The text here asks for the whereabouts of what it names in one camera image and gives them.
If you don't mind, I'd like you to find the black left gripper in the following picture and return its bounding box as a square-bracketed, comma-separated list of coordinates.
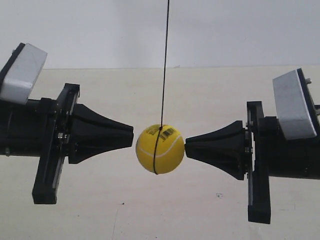
[32, 83, 134, 205]

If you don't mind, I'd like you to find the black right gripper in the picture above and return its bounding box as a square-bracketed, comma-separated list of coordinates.
[184, 101, 280, 224]

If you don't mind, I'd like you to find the yellow tennis ball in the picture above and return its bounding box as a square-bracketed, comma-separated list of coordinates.
[135, 124, 185, 175]

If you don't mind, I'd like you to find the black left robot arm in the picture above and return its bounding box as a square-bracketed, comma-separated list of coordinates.
[0, 83, 134, 205]

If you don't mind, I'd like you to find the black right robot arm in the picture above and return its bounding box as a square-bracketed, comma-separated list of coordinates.
[184, 101, 320, 224]

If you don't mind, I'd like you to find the thin black hanging string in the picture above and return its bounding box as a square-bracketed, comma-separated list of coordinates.
[159, 0, 171, 128]

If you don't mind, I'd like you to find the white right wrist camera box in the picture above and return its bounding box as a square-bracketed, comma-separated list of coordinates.
[272, 68, 320, 140]

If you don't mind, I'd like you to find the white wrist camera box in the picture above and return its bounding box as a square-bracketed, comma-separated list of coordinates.
[0, 42, 48, 105]
[272, 68, 320, 140]

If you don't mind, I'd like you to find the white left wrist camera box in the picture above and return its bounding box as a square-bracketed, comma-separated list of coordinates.
[0, 42, 48, 105]

